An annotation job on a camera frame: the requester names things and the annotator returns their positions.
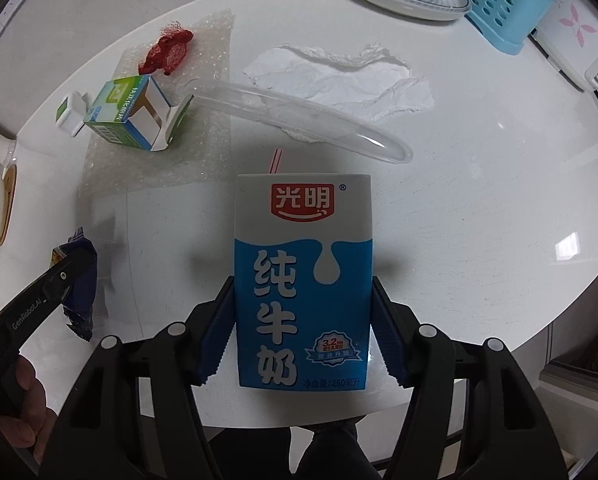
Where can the white box pink flower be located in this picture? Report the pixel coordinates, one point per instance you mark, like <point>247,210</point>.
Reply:
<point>574,25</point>

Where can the blue white milk carton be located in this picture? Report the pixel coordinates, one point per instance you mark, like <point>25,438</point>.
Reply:
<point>299,260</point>

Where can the person's leg dark trousers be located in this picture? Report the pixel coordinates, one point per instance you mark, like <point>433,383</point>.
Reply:
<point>329,455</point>

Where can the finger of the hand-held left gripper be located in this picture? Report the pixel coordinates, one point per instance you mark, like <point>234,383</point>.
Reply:
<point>64,275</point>

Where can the clear bubble wrap sheet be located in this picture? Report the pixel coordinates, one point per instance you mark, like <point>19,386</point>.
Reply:
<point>129,165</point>

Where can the red mesh net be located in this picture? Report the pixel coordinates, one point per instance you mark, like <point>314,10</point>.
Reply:
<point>171,50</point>

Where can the green white paper box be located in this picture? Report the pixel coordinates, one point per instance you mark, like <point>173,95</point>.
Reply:
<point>114,105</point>

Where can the round wooden coaster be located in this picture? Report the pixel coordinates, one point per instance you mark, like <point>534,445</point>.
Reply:
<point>10,195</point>

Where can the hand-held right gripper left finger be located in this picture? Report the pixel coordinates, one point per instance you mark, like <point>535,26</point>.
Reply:
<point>219,345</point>

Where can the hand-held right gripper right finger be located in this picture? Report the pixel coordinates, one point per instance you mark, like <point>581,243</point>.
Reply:
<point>389,345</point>

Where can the person's left hand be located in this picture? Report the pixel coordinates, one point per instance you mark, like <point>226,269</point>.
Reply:
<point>31,385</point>

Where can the blue snack wrapper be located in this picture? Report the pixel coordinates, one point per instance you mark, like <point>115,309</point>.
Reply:
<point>81,305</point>

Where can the white tissue paper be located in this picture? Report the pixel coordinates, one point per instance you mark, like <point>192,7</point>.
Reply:
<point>339,80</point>

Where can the clear plastic tube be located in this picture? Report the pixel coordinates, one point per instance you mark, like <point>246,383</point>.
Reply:
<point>299,110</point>

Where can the blue plastic utensil holder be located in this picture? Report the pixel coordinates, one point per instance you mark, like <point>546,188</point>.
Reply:
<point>499,5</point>

